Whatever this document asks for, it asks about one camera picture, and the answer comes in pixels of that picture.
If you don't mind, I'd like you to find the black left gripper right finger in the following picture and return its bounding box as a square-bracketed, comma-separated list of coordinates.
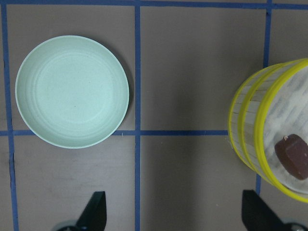
[242, 190, 289, 231]

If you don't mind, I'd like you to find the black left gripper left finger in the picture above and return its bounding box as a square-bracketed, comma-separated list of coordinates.
[76, 191, 107, 231]

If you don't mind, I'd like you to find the light green plate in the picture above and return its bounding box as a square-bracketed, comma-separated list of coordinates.
[15, 36, 129, 149]

